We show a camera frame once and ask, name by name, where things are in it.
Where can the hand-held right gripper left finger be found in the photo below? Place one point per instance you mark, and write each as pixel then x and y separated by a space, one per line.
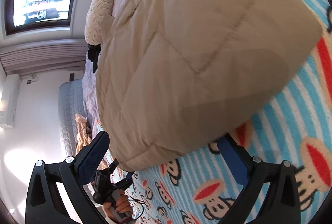
pixel 95 154

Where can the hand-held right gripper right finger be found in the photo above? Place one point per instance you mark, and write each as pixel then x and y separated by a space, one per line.
pixel 233 161

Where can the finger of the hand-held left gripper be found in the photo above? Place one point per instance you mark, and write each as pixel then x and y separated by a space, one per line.
pixel 125 181
pixel 114 168

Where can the tan puffer jacket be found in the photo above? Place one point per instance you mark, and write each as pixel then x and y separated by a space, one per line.
pixel 197 57

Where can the person's left hand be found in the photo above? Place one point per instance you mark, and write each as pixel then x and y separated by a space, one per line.
pixel 122 195

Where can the orange striped cloth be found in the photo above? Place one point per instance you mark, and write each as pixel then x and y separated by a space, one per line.
pixel 84 133

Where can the grey quilted headboard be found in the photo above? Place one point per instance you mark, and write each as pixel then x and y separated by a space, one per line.
pixel 71 115

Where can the blue striped monkey print blanket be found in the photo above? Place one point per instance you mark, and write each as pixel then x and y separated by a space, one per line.
pixel 181 192

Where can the black cloth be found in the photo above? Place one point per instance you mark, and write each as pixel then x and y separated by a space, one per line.
pixel 94 55

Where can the pale purple curtain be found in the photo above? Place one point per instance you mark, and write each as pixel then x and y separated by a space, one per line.
pixel 41 57

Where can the round cream cushion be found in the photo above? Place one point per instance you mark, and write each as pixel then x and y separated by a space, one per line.
pixel 99 13

